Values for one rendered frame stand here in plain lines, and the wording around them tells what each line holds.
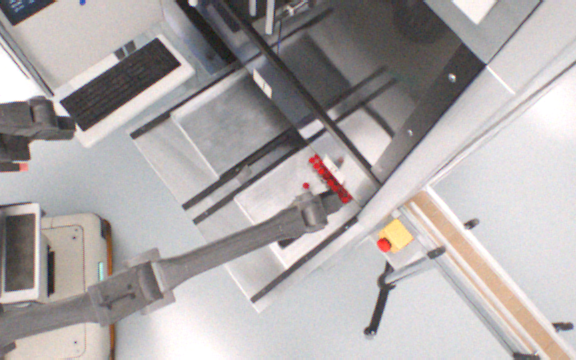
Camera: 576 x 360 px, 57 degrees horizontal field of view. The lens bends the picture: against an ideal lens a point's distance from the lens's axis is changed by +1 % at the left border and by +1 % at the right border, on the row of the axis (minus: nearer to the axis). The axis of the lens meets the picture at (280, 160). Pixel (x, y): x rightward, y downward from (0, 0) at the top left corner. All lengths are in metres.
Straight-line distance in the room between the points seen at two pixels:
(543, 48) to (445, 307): 1.98
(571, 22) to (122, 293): 0.81
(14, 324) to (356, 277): 1.66
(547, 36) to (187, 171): 1.18
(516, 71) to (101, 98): 1.38
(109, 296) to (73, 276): 1.27
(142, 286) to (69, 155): 1.74
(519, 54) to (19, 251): 1.24
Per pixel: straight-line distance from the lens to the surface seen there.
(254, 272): 1.56
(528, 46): 0.74
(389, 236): 1.48
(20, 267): 1.52
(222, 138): 1.67
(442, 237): 1.59
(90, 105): 1.85
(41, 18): 1.66
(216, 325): 2.44
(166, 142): 1.69
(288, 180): 1.63
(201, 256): 1.05
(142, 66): 1.88
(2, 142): 1.38
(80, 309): 1.04
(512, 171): 2.89
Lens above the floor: 2.43
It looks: 70 degrees down
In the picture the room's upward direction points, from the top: 11 degrees clockwise
